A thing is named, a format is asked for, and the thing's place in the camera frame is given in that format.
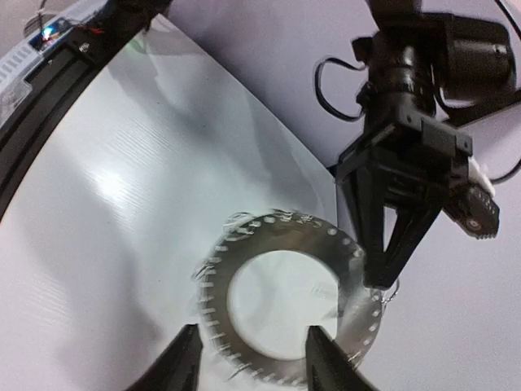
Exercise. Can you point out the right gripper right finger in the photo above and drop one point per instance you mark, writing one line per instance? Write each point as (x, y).
(328, 368)

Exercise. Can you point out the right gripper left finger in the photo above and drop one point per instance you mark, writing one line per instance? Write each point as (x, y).
(177, 368)

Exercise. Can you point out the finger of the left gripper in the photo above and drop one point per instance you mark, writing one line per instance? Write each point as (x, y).
(364, 198)
(411, 226)

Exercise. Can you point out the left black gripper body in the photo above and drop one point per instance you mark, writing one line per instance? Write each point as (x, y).
(406, 158)

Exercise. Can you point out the metal keyring disc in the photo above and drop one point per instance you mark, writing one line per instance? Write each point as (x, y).
(271, 277)

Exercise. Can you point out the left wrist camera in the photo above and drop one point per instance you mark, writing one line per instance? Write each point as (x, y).
(471, 204)

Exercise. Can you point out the black front aluminium rail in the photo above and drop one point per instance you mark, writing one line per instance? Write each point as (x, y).
(67, 69)

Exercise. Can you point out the white slotted cable duct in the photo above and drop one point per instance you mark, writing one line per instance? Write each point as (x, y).
(41, 32)

